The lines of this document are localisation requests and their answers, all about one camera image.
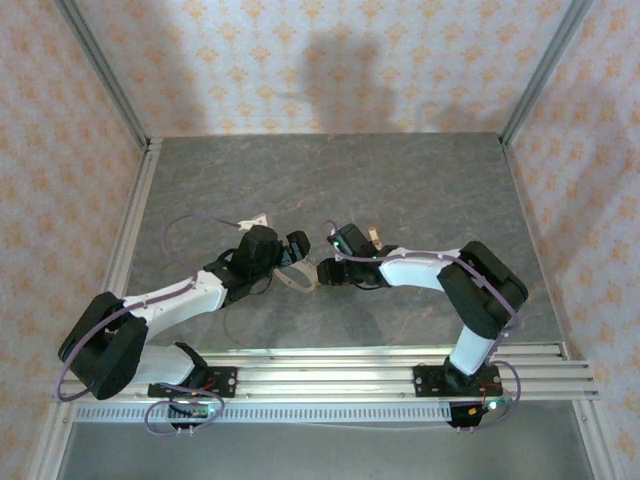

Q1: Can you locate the grey metal panel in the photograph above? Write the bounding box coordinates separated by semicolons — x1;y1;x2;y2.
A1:
59;422;599;480

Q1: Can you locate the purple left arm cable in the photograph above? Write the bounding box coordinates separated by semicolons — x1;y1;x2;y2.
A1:
53;213;251;437

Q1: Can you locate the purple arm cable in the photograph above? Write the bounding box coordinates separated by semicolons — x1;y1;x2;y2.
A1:
323;219;524;434
53;213;251;437

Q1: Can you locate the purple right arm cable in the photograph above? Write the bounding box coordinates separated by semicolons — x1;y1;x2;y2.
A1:
323;219;524;434

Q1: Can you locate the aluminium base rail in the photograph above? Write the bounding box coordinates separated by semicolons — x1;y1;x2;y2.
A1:
53;342;601;405

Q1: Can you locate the aluminium side rail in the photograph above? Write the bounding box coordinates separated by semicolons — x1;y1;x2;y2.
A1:
501;142;619;480
29;137;164;480

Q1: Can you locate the white slotted cable duct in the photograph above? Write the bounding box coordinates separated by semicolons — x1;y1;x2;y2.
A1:
74;403;454;425

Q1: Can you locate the aluminium frame post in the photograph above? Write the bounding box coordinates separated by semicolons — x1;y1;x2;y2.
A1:
53;0;151;149
498;0;597;149

